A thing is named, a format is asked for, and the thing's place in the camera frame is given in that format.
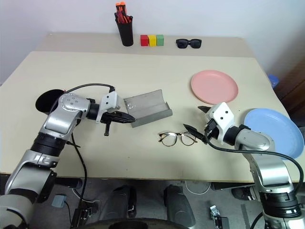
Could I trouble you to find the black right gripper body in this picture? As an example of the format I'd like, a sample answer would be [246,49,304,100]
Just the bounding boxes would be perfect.
[203,118,220,142]

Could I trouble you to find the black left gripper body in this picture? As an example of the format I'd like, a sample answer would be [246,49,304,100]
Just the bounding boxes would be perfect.
[100,111,120,137]

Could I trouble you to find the grey open glasses case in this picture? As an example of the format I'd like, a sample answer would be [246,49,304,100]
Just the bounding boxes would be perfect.
[123,89,173,128]

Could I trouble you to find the tortoiseshell round eyeglasses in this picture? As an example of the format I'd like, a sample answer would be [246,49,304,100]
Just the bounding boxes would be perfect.
[158,131,199,147]

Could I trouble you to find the pink plate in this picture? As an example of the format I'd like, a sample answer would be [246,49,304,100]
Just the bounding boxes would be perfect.
[190,70,239,105]

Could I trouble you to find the blue plate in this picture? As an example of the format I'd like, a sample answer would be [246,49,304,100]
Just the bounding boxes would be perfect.
[243,108,305,160]

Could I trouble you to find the black round disc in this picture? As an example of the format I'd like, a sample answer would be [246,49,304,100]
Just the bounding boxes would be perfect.
[35,89,65,114]

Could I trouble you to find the black sunglasses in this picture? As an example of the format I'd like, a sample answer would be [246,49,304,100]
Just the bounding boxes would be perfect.
[175,38,203,50]

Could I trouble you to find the black shoe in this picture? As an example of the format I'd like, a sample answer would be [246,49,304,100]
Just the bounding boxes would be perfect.
[232,187,257,201]

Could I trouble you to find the blue container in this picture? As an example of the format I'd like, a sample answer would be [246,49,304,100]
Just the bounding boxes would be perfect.
[267,74,280,90]

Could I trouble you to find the dark rounded shape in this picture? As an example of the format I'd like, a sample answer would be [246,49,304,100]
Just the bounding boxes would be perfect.
[163,184,196,229]
[100,185,138,221]

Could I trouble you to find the tall black pen holder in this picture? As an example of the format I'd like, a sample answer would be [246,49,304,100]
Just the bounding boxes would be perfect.
[115,18,134,47]

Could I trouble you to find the metal clamp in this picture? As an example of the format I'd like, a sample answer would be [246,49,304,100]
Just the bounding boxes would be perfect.
[209,204,229,229]

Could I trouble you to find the brown wooden cabinet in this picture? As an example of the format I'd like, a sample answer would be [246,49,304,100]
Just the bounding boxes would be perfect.
[274,61,305,128]

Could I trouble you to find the small grey box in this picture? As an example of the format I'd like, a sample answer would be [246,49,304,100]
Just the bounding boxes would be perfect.
[51,195,68,208]

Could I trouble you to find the black floor box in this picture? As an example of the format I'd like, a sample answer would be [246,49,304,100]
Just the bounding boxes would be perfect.
[70,207,94,229]

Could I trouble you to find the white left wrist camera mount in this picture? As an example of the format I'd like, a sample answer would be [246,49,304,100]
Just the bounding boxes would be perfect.
[95,91,120,124]

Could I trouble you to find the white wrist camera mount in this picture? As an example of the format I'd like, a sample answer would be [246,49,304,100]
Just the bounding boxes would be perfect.
[205,102,235,145]
[95,91,120,124]

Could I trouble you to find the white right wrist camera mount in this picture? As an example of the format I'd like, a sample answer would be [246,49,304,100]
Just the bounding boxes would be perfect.
[205,102,235,145]

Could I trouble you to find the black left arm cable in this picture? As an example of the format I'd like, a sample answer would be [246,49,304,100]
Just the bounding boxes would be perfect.
[49,83,116,115]

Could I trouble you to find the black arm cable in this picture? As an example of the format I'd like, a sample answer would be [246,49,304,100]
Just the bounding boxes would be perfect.
[203,130,300,194]
[49,83,116,115]

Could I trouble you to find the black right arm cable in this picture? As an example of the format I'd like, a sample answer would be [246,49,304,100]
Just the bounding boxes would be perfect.
[203,130,300,194]

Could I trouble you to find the black hanging power cable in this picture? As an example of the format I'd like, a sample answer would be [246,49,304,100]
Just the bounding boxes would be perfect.
[66,133,88,210]

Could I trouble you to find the white cable loop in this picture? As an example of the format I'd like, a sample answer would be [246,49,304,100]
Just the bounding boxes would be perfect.
[184,180,212,196]

